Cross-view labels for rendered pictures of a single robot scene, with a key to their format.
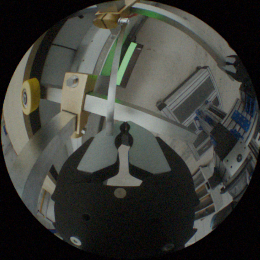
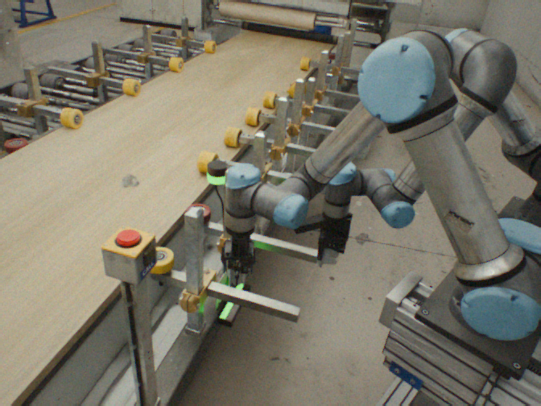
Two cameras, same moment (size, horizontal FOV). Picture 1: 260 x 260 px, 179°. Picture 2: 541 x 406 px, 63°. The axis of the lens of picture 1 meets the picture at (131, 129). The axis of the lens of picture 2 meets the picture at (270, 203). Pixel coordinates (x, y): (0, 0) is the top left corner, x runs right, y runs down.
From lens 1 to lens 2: 1.19 m
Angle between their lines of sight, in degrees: 88
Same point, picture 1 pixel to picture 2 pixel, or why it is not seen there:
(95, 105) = (216, 287)
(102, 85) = (206, 317)
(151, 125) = (252, 298)
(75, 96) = (206, 278)
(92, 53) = not seen: hidden behind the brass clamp
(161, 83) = not seen: outside the picture
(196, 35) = (282, 248)
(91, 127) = (179, 361)
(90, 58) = not seen: hidden behind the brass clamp
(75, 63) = (164, 303)
